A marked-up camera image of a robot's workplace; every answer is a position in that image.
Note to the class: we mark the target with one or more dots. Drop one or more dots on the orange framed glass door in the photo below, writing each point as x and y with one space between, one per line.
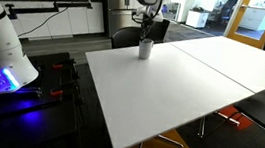
234 15

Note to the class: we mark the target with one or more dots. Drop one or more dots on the white low cabinet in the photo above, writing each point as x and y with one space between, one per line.
197 20

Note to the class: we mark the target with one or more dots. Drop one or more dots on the white kitchen cabinets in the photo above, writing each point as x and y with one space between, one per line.
74 20

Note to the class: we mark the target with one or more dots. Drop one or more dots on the white drawer cabinet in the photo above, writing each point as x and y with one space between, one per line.
253 18

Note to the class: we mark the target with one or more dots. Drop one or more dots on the white ceramic mug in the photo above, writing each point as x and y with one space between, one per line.
145 50

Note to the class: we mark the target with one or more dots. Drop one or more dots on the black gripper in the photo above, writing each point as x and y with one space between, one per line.
147 26

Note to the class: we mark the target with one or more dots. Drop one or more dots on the black robot stand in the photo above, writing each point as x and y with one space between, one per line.
33 123

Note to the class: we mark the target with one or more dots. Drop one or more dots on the stainless steel refrigerator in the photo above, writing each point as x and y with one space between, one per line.
117 12

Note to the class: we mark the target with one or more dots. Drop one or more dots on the metal table foot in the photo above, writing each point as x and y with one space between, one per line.
228 118

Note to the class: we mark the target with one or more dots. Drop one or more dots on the metal table leg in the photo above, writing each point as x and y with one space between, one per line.
202 127

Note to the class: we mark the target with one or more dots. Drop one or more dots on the black office chair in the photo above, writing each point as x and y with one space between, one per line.
227 9

